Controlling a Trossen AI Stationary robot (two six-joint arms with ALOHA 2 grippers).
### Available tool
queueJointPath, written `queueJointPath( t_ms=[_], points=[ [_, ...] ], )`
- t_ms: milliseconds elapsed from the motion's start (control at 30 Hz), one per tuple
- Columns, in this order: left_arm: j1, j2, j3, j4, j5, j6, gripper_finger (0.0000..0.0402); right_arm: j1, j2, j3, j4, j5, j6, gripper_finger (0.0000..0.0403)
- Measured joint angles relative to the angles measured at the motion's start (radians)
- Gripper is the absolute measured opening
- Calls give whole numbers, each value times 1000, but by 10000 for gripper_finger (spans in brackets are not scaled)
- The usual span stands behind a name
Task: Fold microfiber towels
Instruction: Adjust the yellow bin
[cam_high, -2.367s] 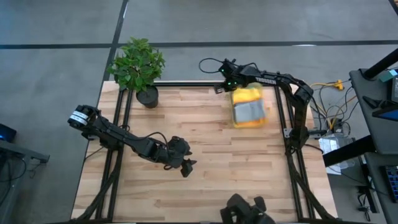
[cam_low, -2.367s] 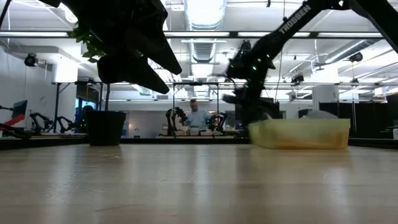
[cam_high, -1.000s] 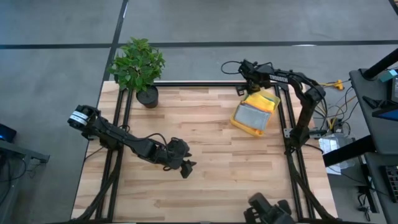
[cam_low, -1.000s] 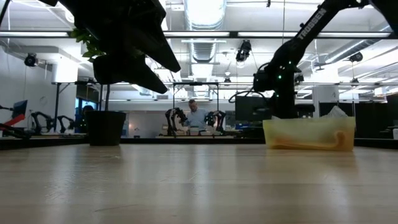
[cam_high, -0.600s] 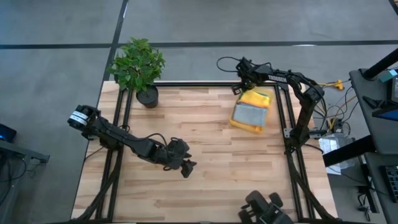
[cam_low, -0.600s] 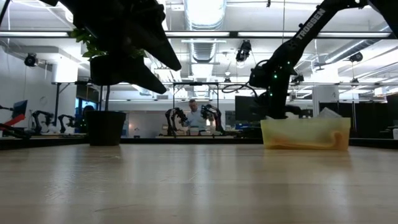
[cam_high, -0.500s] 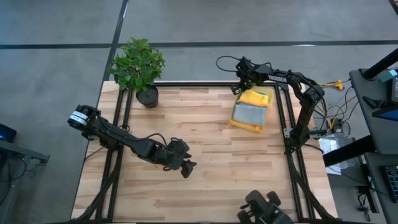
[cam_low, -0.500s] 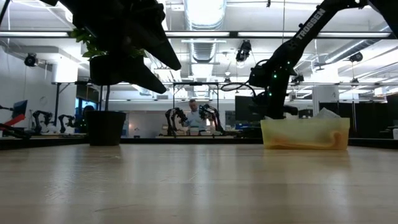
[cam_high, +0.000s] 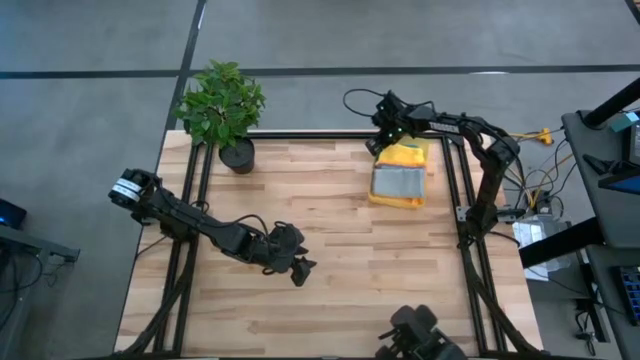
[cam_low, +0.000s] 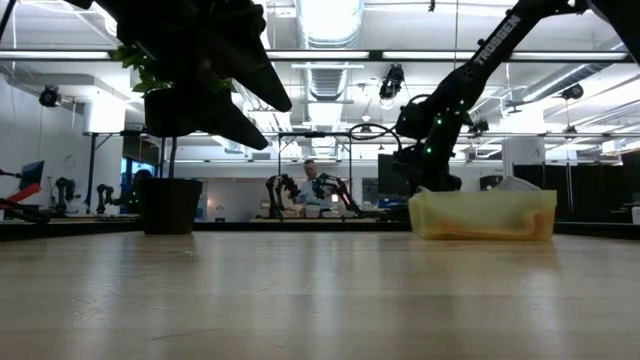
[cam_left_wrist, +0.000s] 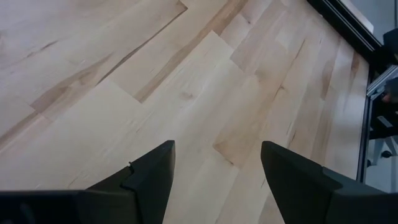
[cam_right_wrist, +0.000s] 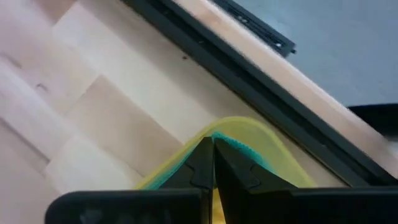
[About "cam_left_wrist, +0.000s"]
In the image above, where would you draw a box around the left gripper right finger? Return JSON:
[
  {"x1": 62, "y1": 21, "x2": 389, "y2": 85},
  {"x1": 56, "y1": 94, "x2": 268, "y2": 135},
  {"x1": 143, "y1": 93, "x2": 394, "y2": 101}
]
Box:
[{"x1": 260, "y1": 140, "x2": 398, "y2": 224}]

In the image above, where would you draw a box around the black aluminium table frame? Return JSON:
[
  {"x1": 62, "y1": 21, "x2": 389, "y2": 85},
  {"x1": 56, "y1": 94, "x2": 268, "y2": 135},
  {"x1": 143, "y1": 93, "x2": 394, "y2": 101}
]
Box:
[{"x1": 306, "y1": 0, "x2": 398, "y2": 184}]

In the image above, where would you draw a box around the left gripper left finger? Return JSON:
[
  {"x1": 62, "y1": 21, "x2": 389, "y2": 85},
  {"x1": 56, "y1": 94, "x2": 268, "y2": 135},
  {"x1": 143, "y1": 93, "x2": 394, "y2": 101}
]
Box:
[{"x1": 0, "y1": 139, "x2": 177, "y2": 224}]

